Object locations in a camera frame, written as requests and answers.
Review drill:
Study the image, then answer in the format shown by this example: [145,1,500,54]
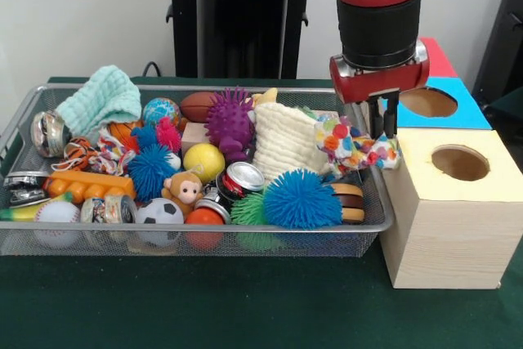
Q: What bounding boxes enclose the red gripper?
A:
[329,40,431,140]

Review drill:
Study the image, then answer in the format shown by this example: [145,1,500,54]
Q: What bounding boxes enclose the white polka dot cloth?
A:
[314,115,404,178]

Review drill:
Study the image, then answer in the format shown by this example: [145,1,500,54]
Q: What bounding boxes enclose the cream knitted cloth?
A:
[253,103,336,181]

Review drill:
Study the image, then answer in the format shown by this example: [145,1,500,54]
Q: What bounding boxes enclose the large blue spiky ball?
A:
[263,168,343,230]

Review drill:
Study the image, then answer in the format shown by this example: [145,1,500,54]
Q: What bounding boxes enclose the silver mesh bin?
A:
[0,83,396,258]

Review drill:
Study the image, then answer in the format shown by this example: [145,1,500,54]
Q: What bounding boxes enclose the wooden box with three holes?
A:
[348,37,523,289]

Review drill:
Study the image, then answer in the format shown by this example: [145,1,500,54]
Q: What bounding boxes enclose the wooden burger toy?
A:
[330,183,364,226]

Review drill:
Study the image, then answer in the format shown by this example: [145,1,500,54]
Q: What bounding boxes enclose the purple spiky ball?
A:
[203,87,257,162]

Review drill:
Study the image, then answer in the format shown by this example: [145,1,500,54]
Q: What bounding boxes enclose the large green spiky ball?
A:
[230,191,283,250]

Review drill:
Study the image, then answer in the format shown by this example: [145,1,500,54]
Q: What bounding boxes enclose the black and white soccer ball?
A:
[134,197,185,248]

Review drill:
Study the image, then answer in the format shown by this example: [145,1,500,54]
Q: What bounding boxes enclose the mint green knitted cloth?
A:
[55,65,142,137]

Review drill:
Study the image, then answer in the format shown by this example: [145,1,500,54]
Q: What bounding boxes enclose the white baseball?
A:
[34,200,81,248]

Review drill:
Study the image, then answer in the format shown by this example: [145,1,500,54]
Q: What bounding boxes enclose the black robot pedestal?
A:
[157,0,340,79]

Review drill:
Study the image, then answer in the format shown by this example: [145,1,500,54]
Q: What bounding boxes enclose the black cable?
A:
[142,60,163,78]

